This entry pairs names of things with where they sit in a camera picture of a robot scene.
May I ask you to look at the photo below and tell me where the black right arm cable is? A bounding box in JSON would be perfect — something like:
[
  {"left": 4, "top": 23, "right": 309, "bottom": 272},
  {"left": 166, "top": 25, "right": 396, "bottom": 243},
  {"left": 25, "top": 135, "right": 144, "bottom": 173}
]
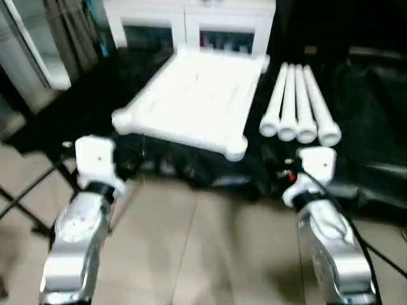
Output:
[{"left": 347, "top": 222, "right": 407, "bottom": 280}]

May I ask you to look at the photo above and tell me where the white plastic table top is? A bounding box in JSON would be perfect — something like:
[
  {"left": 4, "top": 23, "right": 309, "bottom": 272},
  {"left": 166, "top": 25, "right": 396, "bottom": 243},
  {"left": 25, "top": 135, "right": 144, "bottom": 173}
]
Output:
[{"left": 111, "top": 48, "right": 271, "bottom": 161}]

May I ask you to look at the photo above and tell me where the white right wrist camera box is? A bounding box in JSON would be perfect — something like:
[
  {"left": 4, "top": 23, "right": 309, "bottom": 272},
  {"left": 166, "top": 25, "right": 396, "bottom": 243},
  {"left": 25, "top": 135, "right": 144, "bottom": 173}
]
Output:
[{"left": 297, "top": 146, "right": 337, "bottom": 186}]

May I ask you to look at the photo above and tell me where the black tripod stand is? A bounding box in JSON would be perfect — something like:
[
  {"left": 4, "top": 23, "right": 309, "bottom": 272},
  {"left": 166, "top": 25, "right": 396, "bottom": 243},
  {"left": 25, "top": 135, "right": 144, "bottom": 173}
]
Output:
[{"left": 0, "top": 159, "right": 80, "bottom": 239}]

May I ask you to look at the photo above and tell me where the white plastic table leg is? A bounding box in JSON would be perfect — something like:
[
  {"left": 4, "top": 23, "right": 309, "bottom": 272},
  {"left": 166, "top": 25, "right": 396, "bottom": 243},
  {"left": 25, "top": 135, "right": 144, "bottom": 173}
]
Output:
[
  {"left": 259, "top": 62, "right": 289, "bottom": 138},
  {"left": 277, "top": 64, "right": 298, "bottom": 142},
  {"left": 295, "top": 64, "right": 319, "bottom": 144},
  {"left": 304, "top": 64, "right": 342, "bottom": 147}
]

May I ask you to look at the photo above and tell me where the black plastic mat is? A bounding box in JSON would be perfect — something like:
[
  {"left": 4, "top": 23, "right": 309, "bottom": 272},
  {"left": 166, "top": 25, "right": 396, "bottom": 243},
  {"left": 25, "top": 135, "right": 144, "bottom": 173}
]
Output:
[{"left": 10, "top": 44, "right": 407, "bottom": 207}]

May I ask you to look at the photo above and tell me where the white cabinet with glass doors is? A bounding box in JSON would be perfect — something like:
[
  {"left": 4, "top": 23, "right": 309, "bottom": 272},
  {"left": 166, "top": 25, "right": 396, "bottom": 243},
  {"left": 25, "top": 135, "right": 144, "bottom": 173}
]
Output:
[{"left": 102, "top": 0, "right": 278, "bottom": 59}]

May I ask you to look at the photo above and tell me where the grey curtain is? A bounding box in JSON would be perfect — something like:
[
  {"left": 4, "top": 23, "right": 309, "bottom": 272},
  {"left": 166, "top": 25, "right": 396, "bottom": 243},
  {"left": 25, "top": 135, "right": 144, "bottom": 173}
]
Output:
[{"left": 38, "top": 0, "right": 106, "bottom": 74}]

